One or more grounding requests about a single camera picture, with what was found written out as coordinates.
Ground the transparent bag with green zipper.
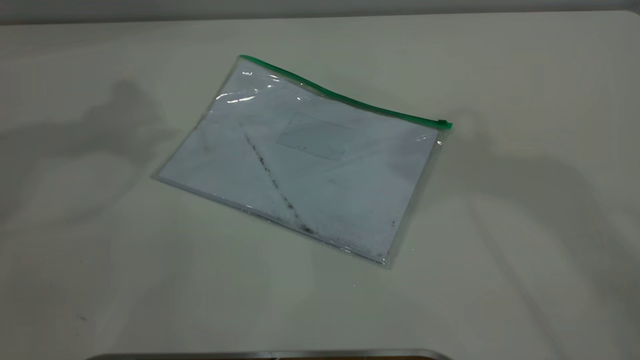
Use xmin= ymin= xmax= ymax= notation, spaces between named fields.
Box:
xmin=152 ymin=54 xmax=454 ymax=269

